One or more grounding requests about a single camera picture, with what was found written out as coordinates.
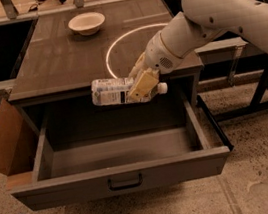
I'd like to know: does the black drawer handle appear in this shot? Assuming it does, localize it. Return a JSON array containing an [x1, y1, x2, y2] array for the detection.
[[107, 174, 143, 191]]

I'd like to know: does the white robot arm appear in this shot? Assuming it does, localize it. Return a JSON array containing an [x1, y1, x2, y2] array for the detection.
[[129, 0, 268, 101]]

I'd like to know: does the white bowl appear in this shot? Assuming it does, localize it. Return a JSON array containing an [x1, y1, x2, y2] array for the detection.
[[68, 12, 105, 36]]

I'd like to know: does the black side rail bar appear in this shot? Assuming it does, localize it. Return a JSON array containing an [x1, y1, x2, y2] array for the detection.
[[196, 95, 234, 151]]

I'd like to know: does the open grey top drawer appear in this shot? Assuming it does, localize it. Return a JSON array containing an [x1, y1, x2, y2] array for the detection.
[[11, 86, 230, 211]]

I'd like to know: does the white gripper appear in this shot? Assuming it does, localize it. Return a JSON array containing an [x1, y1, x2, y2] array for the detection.
[[128, 33, 182, 101]]

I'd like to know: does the grey cabinet with glossy top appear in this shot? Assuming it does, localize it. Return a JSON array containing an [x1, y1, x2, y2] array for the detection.
[[0, 0, 211, 139]]

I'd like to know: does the plastic bottle with label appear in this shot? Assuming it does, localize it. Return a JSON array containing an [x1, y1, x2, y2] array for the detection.
[[91, 77, 168, 106]]

